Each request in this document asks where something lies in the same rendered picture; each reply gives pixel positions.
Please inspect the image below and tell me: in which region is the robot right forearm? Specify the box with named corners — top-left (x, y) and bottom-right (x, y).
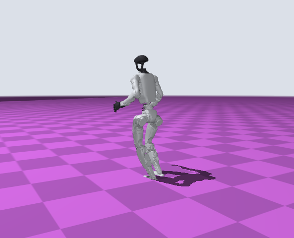
top-left (150, 98), bottom-right (161, 107)

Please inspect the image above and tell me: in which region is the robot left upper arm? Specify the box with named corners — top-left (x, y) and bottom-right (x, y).
top-left (130, 74), bottom-right (141, 99)

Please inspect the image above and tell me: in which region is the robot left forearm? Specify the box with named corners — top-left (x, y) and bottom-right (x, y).
top-left (120, 90), bottom-right (136, 106)

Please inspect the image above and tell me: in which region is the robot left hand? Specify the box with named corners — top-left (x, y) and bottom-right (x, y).
top-left (113, 101), bottom-right (125, 112)

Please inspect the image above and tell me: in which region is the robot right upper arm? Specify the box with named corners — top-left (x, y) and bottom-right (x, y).
top-left (154, 75), bottom-right (163, 99)

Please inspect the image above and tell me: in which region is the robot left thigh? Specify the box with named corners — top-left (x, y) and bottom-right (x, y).
top-left (132, 114), bottom-right (147, 154)

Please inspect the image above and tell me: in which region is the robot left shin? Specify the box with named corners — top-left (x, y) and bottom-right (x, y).
top-left (136, 147), bottom-right (156, 179)

